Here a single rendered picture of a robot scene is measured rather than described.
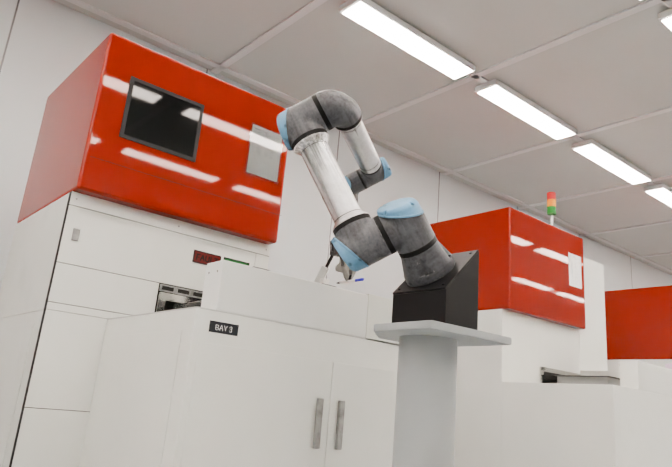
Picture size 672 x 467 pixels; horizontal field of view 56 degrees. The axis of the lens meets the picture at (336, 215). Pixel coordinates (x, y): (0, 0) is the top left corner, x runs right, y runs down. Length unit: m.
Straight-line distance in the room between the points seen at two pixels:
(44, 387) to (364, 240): 1.12
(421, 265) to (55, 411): 1.23
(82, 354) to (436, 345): 1.17
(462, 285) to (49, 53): 3.01
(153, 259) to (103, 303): 0.24
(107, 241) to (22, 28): 2.07
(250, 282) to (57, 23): 2.72
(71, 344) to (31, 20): 2.37
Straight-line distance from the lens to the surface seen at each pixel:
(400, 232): 1.74
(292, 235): 4.60
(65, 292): 2.27
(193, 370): 1.73
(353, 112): 1.93
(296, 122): 1.88
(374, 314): 2.12
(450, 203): 5.92
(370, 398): 2.10
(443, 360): 1.74
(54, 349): 2.25
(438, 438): 1.73
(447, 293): 1.72
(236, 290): 1.80
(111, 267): 2.33
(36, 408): 2.25
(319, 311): 1.97
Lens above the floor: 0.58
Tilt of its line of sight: 17 degrees up
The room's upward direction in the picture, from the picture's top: 5 degrees clockwise
